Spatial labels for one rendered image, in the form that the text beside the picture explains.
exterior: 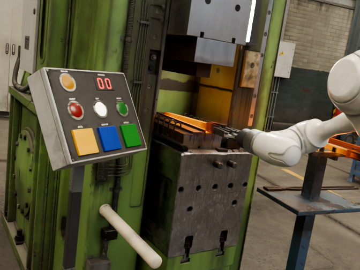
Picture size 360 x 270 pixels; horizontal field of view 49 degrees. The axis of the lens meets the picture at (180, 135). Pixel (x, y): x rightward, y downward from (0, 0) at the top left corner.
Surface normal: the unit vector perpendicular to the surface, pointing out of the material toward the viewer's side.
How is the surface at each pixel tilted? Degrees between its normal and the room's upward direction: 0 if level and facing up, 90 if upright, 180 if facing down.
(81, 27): 90
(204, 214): 90
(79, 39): 90
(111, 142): 60
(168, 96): 90
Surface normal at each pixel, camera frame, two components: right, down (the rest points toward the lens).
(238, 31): 0.53, 0.23
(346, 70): -0.92, -0.14
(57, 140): -0.54, 0.09
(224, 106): -0.84, -0.01
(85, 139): 0.79, -0.30
